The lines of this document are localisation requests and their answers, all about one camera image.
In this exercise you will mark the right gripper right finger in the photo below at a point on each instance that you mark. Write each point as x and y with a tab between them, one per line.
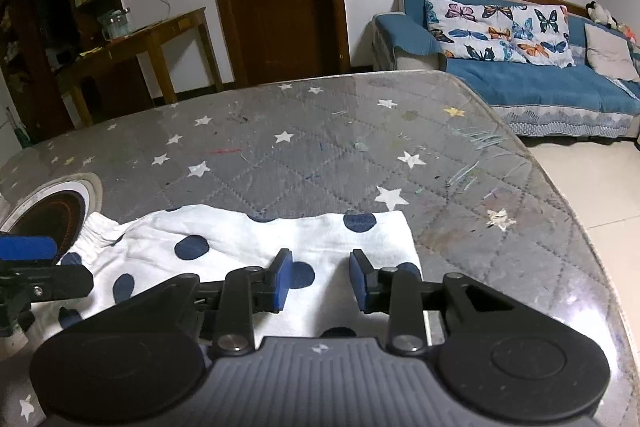
396	292

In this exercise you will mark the plush toy on sofa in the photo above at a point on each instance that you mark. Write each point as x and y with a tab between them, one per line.
599	15

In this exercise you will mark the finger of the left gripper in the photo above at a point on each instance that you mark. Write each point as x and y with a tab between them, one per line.
29	275

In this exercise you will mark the built-in round induction cooktop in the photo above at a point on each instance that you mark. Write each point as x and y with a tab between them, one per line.
57	210

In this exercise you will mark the glass pitcher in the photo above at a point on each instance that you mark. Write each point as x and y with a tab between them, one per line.
115	24

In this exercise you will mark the beige cushion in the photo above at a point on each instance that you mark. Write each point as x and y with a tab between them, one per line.
609	55

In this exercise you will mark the butterfly print pillow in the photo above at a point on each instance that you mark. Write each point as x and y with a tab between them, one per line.
532	33

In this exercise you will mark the blue sectional sofa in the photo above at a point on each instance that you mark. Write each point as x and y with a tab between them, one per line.
535	101

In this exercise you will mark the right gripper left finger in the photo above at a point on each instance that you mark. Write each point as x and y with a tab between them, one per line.
244	292

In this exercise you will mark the white navy polka dot garment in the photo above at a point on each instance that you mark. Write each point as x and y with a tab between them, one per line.
209	242

